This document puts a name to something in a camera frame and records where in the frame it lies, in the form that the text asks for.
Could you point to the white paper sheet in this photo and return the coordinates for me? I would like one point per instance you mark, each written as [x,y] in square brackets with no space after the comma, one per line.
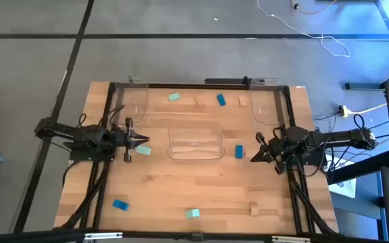
[344,184]

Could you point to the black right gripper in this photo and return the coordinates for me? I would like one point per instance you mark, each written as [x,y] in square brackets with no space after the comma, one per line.
[279,153]

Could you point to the natural wood block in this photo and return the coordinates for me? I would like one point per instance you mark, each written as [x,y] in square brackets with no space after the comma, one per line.
[242,101]
[254,209]
[199,101]

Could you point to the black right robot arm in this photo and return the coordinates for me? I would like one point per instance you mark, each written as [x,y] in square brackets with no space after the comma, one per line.
[333,137]

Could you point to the blue metal foot bar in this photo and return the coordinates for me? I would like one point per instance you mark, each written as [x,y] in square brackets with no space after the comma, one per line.
[363,86]

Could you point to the white power strip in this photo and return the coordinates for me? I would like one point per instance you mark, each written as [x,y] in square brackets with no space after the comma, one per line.
[343,110]

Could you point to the blue block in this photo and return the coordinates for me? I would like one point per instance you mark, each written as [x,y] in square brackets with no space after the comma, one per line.
[221,99]
[121,204]
[238,151]

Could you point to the black aluminium table frame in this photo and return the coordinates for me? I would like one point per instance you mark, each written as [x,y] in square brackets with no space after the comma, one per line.
[198,86]

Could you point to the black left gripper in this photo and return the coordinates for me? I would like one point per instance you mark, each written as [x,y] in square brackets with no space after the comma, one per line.
[127,140]

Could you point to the clear plastic bin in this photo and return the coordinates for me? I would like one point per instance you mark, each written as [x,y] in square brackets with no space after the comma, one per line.
[133,101]
[194,143]
[265,101]

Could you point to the teal block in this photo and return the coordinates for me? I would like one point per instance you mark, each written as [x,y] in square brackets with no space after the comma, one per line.
[143,150]
[174,96]
[192,213]

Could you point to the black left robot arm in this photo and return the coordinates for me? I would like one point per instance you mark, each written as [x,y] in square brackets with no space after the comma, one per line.
[79,133]

